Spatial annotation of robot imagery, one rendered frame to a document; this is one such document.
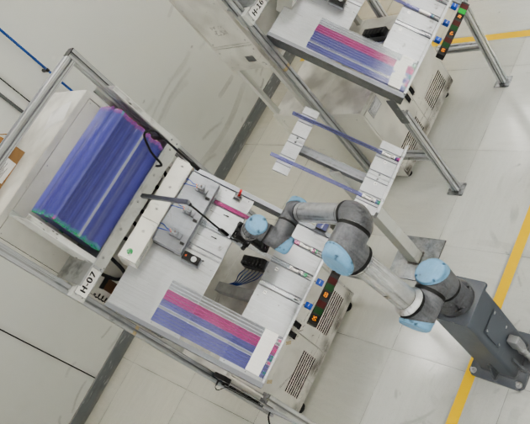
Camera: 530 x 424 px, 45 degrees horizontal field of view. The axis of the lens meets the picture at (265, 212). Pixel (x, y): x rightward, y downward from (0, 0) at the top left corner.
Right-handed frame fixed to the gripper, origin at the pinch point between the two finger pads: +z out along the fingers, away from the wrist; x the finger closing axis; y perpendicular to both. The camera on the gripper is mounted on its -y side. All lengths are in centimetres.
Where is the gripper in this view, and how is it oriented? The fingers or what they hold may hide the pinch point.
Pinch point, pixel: (244, 243)
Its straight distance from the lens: 266.9
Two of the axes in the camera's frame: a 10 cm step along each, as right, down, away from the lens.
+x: -4.5, 8.4, -3.1
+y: -8.6, -5.0, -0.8
